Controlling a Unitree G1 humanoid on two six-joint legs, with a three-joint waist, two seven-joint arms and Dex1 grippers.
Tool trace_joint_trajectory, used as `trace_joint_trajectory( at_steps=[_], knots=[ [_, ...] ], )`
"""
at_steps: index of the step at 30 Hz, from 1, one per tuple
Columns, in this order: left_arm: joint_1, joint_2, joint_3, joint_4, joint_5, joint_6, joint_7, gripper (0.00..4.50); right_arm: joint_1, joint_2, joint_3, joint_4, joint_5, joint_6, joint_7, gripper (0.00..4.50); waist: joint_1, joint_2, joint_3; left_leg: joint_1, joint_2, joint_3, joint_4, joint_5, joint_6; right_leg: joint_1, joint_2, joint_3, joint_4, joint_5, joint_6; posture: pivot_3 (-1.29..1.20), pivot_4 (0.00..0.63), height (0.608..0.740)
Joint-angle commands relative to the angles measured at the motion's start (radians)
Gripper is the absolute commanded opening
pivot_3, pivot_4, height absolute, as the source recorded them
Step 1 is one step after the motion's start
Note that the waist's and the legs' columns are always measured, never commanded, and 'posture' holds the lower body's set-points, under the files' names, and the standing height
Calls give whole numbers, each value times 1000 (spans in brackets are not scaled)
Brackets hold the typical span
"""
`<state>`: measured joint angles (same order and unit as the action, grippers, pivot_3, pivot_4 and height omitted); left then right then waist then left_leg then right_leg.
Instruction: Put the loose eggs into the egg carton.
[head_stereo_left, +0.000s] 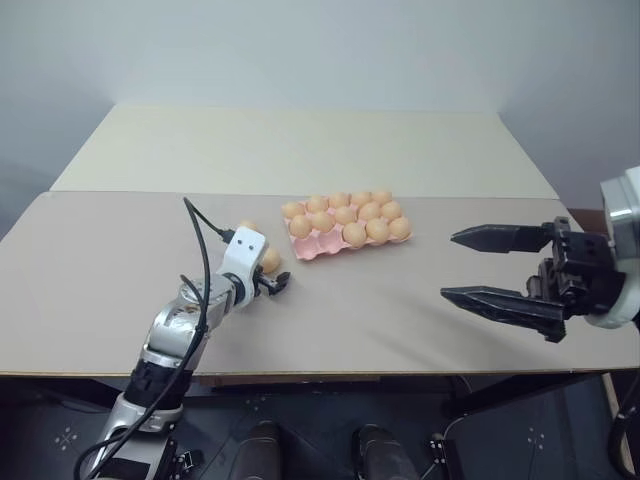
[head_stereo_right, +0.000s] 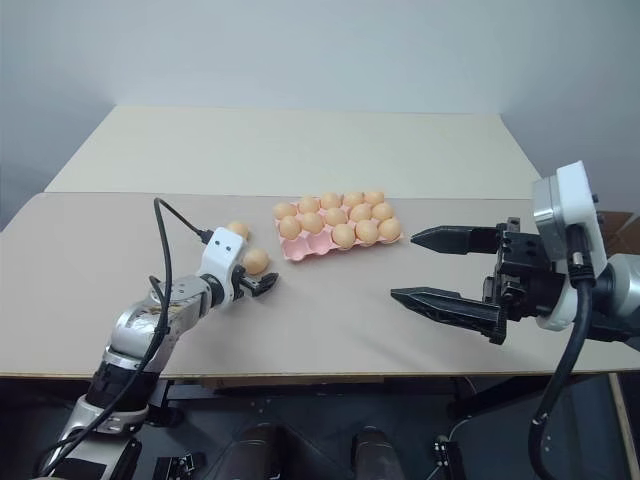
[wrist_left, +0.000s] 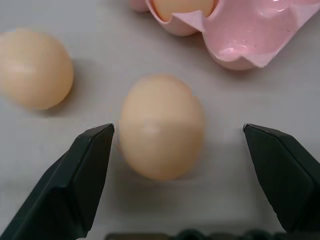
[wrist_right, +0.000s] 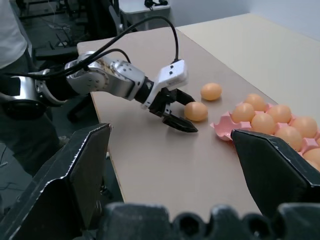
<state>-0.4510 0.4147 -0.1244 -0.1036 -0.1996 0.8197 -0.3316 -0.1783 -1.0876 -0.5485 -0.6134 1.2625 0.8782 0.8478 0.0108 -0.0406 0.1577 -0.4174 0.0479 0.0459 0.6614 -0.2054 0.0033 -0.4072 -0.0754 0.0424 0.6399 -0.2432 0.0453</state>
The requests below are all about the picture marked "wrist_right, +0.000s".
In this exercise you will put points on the person in white shirt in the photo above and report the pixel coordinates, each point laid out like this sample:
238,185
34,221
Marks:
10,32

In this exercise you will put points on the orange egg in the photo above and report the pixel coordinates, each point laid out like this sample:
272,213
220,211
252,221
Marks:
255,101
290,137
263,123
316,165
313,153
279,113
304,127
196,111
211,91
243,112

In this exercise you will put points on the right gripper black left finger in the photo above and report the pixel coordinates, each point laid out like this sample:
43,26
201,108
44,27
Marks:
62,180

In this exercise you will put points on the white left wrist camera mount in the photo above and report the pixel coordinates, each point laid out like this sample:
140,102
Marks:
173,72

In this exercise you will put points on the white desk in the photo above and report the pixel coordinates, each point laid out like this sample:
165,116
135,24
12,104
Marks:
145,11

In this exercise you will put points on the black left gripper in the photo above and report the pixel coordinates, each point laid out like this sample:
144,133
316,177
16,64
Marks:
160,105

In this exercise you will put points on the pink egg carton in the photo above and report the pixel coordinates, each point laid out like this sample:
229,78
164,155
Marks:
225,125

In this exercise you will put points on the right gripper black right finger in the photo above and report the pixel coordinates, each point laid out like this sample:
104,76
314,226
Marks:
275,170

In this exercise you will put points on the black office chair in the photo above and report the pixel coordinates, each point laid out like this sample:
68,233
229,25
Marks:
105,17

